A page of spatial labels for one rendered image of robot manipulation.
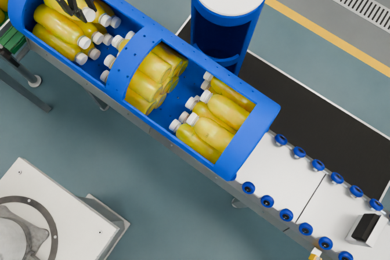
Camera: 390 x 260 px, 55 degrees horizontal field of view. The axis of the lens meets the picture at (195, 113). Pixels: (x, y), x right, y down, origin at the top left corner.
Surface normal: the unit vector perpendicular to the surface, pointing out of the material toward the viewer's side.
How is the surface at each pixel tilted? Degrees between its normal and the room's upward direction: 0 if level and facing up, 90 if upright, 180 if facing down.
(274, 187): 0
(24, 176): 2
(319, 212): 0
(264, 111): 27
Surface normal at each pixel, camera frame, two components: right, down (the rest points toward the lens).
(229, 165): -0.45, 0.45
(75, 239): 0.00, -0.29
